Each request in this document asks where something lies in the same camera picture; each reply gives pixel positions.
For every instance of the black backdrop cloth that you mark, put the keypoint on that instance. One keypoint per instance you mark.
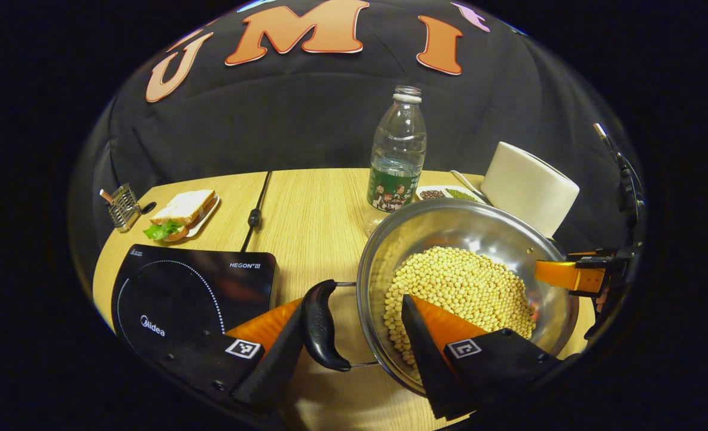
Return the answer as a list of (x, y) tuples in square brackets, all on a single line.
[(306, 126)]

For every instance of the clear plastic water bottle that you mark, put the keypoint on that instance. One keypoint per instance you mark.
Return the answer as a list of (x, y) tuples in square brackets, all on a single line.
[(397, 161)]

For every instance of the small wooden stick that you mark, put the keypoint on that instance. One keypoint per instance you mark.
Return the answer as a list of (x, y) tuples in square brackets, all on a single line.
[(106, 196)]

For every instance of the white divided dish of beans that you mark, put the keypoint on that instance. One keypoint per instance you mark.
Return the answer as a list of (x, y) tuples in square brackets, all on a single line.
[(449, 193)]

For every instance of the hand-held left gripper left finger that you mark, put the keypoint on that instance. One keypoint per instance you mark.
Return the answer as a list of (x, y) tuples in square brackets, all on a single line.
[(279, 365)]

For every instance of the black induction cooktop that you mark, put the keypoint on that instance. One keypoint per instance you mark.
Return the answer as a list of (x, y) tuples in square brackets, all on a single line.
[(174, 287)]

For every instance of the pile of yellow soybeans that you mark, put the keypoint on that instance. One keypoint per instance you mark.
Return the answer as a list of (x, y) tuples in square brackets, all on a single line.
[(467, 287)]

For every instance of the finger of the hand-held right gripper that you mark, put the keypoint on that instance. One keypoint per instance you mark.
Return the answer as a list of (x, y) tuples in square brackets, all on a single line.
[(566, 276), (581, 255)]

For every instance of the sandwich with lettuce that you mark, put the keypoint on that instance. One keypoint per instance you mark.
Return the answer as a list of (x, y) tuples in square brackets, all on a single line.
[(183, 209)]

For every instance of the white toaster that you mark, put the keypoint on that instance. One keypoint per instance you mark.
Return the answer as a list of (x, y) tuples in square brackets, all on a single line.
[(527, 188)]

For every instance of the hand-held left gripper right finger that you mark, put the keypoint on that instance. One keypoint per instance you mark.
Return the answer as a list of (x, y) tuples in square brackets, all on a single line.
[(428, 365)]

